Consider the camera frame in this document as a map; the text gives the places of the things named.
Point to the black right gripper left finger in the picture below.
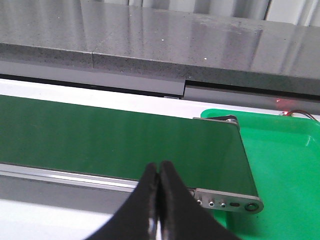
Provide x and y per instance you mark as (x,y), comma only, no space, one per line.
(137,218)

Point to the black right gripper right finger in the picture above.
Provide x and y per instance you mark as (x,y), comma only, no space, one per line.
(181,217)

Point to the green conveyor belt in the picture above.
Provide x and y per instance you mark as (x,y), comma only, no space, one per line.
(84,139)

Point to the green plastic tray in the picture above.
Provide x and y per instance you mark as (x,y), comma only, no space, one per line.
(284,156)

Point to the grey panel under counter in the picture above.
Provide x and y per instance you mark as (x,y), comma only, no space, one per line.
(159,86)

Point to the grey stone counter slab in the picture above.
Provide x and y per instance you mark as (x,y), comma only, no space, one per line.
(70,40)

